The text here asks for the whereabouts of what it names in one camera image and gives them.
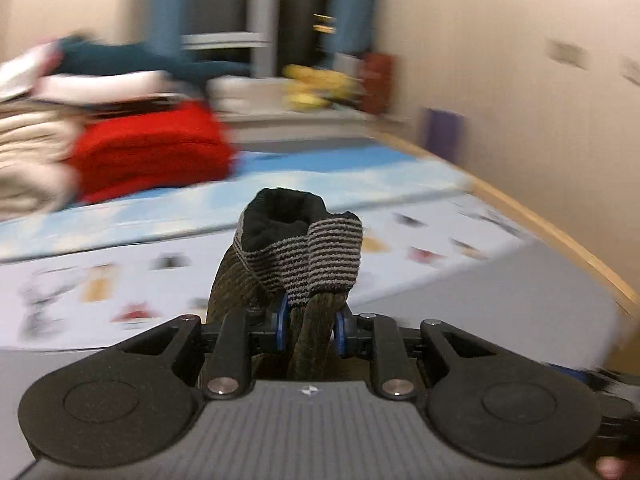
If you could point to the yellow plush toy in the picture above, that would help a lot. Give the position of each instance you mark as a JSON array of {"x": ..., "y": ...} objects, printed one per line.
[{"x": 320, "y": 87}]

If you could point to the red folded cloth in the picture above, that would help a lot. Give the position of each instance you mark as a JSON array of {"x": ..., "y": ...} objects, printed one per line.
[{"x": 150, "y": 150}]

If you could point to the red-brown box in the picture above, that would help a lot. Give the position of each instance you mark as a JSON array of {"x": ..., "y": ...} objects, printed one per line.
[{"x": 376, "y": 82}]

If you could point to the white folded cloth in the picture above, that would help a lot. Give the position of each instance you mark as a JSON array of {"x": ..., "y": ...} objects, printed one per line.
[{"x": 100, "y": 87}]

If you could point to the olive sock with striped cuff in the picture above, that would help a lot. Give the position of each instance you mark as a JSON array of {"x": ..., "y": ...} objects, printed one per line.
[{"x": 280, "y": 255}]

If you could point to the grey window frame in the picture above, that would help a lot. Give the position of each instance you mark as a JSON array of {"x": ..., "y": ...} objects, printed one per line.
[{"x": 240, "y": 35}]

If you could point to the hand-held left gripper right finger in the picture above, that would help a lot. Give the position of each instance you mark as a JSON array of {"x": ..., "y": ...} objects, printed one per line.
[{"x": 341, "y": 332}]

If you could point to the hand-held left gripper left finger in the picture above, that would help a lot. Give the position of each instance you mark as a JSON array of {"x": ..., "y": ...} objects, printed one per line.
[{"x": 281, "y": 325}]

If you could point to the wall socket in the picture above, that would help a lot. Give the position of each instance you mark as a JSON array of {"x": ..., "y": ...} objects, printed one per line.
[{"x": 567, "y": 52}]

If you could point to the beige folded cloth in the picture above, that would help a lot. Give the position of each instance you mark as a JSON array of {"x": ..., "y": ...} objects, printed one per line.
[{"x": 30, "y": 160}]

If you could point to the person's right hand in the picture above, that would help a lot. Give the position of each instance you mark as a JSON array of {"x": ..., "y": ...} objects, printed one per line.
[{"x": 611, "y": 467}]

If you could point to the white printed bed sheet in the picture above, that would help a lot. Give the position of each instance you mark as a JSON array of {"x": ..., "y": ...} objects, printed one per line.
[{"x": 450, "y": 240}]

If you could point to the teal folded cloth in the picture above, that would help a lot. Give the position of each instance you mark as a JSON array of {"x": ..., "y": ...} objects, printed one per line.
[{"x": 130, "y": 60}]

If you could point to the grey mattress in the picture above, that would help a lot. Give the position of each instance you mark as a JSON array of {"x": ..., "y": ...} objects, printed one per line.
[{"x": 500, "y": 305}]

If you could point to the purple box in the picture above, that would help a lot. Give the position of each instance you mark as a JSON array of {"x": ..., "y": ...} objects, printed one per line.
[{"x": 442, "y": 132}]

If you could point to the wooden bed frame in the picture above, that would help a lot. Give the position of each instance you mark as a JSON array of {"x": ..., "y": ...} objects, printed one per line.
[{"x": 550, "y": 230}]

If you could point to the blue cloud print blanket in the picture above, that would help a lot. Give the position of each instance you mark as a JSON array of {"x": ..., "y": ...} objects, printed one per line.
[{"x": 310, "y": 170}]

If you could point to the blue curtain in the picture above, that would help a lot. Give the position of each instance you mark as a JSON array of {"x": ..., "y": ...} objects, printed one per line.
[
  {"x": 167, "y": 5},
  {"x": 350, "y": 5}
]

